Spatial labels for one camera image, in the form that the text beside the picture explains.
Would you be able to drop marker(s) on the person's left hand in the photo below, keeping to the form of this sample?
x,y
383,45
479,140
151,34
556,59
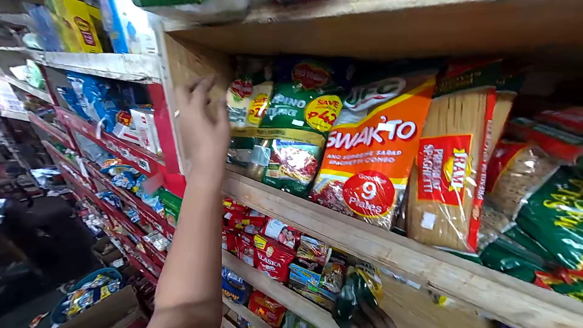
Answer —
x,y
204,139

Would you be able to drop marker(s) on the person's right hand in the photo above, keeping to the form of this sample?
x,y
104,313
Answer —
x,y
374,318

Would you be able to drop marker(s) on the person's right fingers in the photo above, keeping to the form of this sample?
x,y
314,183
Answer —
x,y
370,309

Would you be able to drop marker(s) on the person's left thumb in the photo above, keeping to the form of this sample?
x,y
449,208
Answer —
x,y
222,116

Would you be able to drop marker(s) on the person's left fingers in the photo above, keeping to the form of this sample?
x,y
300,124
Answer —
x,y
199,97

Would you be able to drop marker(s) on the dark green glossy packet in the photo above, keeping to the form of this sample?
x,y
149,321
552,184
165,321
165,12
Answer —
x,y
351,291

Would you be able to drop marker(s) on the person's left forearm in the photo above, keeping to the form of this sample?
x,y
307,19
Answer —
x,y
193,250

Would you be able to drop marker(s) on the small green cream pasta pack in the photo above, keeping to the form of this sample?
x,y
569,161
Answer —
x,y
238,111

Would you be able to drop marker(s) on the gold green packet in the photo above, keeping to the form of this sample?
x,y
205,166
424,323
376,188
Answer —
x,y
372,278

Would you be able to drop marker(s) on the white red carton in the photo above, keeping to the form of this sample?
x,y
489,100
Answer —
x,y
145,127

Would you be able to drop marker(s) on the large green pasta pack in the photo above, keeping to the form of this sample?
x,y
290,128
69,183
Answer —
x,y
291,118

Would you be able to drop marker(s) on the pile of mixed small packs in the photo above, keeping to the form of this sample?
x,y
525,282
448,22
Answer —
x,y
305,273

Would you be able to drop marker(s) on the pale green packet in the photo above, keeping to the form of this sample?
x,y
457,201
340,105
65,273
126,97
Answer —
x,y
296,320

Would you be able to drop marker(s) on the blue and white pack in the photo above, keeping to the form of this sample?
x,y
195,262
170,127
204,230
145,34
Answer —
x,y
130,27

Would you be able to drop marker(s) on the red and white shelf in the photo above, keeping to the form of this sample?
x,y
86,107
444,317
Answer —
x,y
109,141

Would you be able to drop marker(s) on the bright green packet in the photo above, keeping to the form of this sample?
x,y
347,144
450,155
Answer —
x,y
171,205

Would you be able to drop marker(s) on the shiny red yellow packet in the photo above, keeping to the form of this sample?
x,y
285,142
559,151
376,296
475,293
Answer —
x,y
266,309

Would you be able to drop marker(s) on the wooden shelf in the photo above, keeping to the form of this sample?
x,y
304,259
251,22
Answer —
x,y
319,216

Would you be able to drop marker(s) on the row of blue white sachets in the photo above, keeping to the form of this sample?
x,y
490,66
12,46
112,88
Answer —
x,y
125,175

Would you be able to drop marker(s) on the pile of red packets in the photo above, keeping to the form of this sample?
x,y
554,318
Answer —
x,y
273,257

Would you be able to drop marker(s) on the pile of blue packs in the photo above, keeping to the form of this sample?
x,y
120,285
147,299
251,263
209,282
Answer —
x,y
89,95

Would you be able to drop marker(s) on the blue glossy packet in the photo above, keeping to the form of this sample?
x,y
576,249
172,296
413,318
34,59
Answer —
x,y
234,291

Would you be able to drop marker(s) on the yellow box with red label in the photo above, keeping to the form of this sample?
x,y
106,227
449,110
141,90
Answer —
x,y
82,27

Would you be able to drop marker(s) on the spaghetti pack with red label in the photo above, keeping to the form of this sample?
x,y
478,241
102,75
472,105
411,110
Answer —
x,y
439,182

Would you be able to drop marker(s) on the orange white spaghetti pack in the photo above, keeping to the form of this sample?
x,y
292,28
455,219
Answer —
x,y
376,145

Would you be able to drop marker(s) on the clear red macaroni pack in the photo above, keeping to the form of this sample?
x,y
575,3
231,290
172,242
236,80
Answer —
x,y
517,180

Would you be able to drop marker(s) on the green pack with yellow print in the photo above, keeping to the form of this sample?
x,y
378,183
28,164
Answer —
x,y
555,218

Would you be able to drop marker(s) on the pile of yellow blue sachets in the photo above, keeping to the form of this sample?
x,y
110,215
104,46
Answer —
x,y
89,296

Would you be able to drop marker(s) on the brown cardboard box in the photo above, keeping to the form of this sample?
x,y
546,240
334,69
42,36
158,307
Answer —
x,y
107,314

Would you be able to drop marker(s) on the spaghetti pack with green top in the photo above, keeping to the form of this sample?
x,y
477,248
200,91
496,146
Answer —
x,y
502,104

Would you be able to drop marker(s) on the red green plastic pack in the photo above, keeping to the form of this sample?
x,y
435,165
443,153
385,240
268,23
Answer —
x,y
553,132

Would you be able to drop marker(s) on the blue plastic basin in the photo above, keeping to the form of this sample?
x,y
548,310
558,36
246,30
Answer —
x,y
58,312

